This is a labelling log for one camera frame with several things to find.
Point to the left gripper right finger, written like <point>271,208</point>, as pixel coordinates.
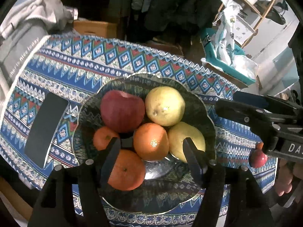
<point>247,205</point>

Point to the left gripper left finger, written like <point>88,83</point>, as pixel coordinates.
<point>70,196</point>

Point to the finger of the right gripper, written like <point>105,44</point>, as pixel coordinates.
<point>251,114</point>
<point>264,102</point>

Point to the red apple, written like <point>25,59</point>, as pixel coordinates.
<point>121,111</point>
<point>258,159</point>

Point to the yellow-green pear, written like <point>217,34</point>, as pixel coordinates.
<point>178,133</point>

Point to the large orange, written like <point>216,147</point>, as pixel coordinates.
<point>128,172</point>

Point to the small orange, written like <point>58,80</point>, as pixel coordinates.
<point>102,137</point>
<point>259,145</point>

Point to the right hand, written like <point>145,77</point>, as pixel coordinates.
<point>283,183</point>

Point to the brown cardboard box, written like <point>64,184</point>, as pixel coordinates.
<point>219,71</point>

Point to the clear plastic bag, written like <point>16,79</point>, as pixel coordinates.
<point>245,66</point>

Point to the teal cardboard box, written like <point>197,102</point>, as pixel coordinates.
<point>219,57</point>

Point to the white blue rice bag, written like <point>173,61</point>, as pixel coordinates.
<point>224,37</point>

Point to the yellow pear in bowl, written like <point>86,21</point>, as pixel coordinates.
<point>164,106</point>

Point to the dark glass fruit bowl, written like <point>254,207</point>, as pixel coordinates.
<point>168,183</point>

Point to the small orange in bowl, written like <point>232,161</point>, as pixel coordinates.
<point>102,137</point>

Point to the middle orange in bowl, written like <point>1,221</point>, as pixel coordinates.
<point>151,142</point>

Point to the black phone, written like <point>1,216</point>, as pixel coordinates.
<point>43,129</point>

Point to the red apple in bowl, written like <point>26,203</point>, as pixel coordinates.
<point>121,111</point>

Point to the wooden shelf rack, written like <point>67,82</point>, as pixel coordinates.
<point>256,12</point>

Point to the black hanging garment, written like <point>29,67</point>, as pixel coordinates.
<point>172,21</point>

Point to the blue patterned tablecloth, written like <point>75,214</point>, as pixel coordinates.
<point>75,68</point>

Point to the grey clothes pile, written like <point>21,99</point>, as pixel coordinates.
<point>23,28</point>

